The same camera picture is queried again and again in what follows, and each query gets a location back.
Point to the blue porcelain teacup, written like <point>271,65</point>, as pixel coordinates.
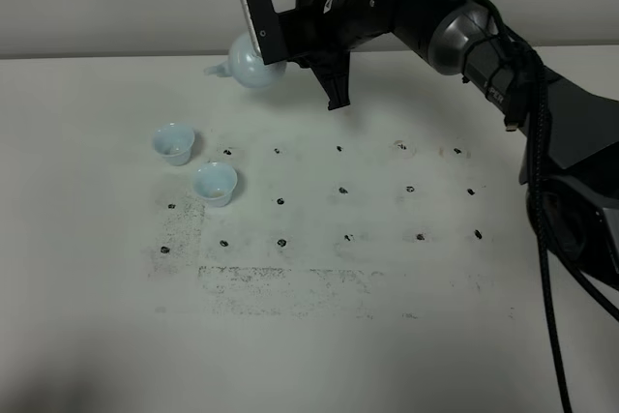
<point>215,182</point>
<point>173,142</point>

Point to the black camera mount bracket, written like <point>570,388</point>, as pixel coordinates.
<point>289,37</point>

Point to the light blue porcelain teapot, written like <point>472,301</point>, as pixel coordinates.
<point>246,67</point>

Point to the near blue porcelain teacup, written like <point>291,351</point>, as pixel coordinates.
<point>215,182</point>

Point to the silver depth camera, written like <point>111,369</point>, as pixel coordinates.
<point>256,16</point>

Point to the far blue porcelain teacup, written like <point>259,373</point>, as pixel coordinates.
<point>173,142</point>

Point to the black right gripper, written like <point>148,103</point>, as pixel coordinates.
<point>342,25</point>

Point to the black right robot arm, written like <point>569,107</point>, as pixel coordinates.
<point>571,163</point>

